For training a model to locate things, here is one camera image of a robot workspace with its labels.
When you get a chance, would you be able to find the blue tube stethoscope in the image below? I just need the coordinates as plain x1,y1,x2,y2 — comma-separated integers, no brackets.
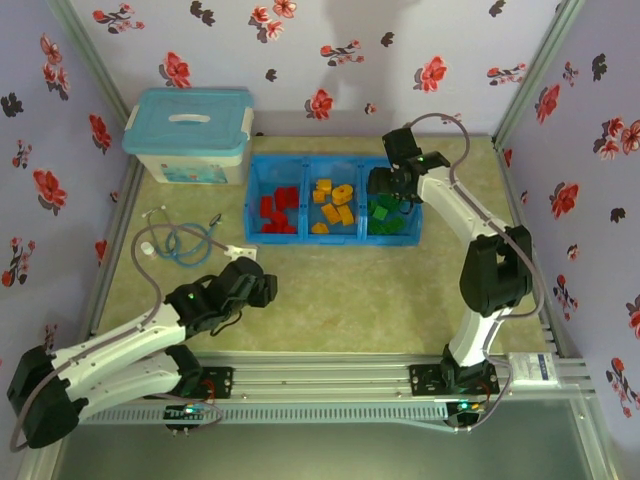
141,205,225,271

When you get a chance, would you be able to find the blue plastic bin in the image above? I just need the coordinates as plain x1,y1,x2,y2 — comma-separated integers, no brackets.
302,155,365,247
359,156,424,248
243,154,307,247

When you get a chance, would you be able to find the white storage box blue lid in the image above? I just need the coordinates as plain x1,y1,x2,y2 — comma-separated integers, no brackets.
121,88,256,186

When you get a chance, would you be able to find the white labelled box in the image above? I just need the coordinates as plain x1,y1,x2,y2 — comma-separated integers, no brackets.
507,352,556,385

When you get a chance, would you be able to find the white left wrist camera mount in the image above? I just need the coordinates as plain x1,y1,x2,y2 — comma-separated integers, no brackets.
226,243,259,262

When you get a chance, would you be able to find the grey right arm cable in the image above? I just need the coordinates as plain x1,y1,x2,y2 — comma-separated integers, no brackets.
403,112,546,432

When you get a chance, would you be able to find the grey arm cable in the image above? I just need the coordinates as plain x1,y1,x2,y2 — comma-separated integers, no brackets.
403,112,546,432
7,223,236,454

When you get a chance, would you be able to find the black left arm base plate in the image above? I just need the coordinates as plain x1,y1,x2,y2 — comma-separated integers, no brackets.
199,366,235,401

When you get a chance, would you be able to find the grey left arm cable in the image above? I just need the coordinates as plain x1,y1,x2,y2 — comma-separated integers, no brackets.
7,223,236,454

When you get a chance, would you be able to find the aluminium frame side rail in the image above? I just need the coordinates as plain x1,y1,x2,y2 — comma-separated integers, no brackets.
492,137,576,359
85,159,149,339

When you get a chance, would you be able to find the aluminium mounting rail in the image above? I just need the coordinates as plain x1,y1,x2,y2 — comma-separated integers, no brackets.
232,367,412,400

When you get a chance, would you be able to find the grey slotted cable duct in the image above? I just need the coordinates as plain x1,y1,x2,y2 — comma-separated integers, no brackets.
82,402,449,426

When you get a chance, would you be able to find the aluminium frame post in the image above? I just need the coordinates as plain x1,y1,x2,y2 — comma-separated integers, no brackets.
492,0,587,144
47,0,132,126

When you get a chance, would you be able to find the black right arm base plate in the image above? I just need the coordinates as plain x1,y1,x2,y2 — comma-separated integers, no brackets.
408,363,502,399

